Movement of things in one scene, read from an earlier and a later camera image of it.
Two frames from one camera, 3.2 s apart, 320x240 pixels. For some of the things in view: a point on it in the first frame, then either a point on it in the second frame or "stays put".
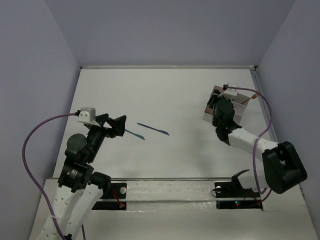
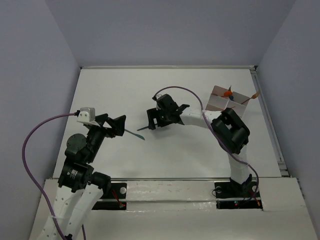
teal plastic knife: x=136 y=134 stays put
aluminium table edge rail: x=253 y=67 stays put
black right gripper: x=218 y=99 to x=153 y=113
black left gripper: x=107 y=126 stays put
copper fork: x=254 y=96 stays put
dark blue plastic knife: x=163 y=132 to x=142 y=128
